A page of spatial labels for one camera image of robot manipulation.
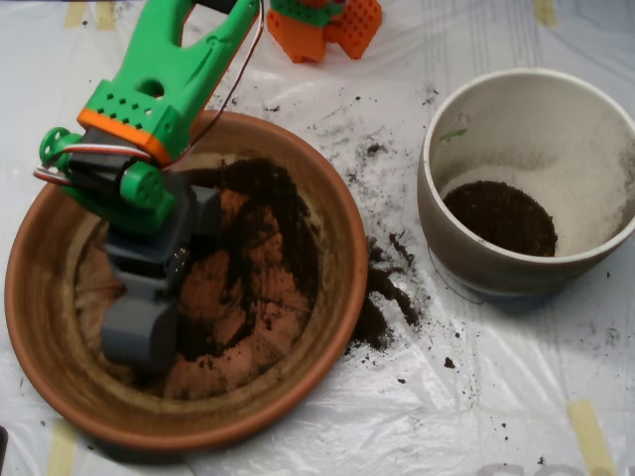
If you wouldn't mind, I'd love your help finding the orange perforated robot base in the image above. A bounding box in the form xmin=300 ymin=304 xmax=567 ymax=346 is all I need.
xmin=266 ymin=0 xmax=383 ymax=63

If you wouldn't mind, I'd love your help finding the white ceramic pot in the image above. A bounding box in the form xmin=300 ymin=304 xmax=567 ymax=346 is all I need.
xmin=416 ymin=67 xmax=635 ymax=298

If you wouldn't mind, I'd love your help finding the dark soil heap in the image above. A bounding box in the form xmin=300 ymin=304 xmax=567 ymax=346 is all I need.
xmin=441 ymin=180 xmax=560 ymax=258

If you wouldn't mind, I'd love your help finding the spilled dark soil patch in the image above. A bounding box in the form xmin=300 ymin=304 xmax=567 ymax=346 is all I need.
xmin=344 ymin=235 xmax=433 ymax=356

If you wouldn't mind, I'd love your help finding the dark soil pile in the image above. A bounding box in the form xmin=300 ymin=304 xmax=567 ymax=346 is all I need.
xmin=163 ymin=157 xmax=323 ymax=363

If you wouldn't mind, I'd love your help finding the beige masking tape strip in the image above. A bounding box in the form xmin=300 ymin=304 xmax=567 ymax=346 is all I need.
xmin=533 ymin=0 xmax=558 ymax=27
xmin=95 ymin=1 xmax=118 ymax=32
xmin=46 ymin=419 xmax=80 ymax=476
xmin=569 ymin=399 xmax=617 ymax=476
xmin=63 ymin=1 xmax=86 ymax=29

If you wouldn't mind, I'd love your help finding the clear plastic cover sheet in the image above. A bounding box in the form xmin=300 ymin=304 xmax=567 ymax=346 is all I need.
xmin=0 ymin=0 xmax=635 ymax=476

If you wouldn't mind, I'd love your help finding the terracotta plant saucer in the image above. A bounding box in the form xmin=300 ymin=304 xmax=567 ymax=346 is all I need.
xmin=4 ymin=109 xmax=369 ymax=452

